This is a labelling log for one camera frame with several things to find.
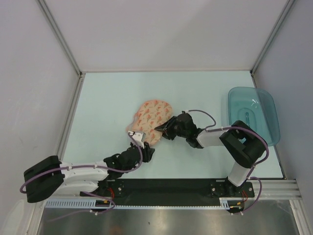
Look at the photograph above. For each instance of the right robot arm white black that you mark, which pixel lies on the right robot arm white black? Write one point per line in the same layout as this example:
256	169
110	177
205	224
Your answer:
243	144

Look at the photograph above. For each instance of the teal translucent plastic basin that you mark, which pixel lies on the teal translucent plastic basin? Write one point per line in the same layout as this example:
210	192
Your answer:
256	108

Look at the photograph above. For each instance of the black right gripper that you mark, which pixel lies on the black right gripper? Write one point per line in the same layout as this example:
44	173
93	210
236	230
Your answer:
166	128

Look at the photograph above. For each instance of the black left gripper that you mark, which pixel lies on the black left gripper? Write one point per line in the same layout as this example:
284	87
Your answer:
147	152

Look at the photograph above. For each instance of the light blue cable duct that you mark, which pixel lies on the light blue cable duct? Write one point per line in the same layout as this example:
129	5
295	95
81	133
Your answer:
100	204

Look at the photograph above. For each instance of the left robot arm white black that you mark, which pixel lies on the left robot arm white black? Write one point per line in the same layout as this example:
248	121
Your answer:
52	176

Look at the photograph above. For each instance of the pink floral mesh laundry bag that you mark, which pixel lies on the pink floral mesh laundry bag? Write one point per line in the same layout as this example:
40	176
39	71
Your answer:
151	114

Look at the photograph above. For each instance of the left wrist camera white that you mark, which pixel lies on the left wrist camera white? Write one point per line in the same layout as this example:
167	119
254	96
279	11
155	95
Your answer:
137	137

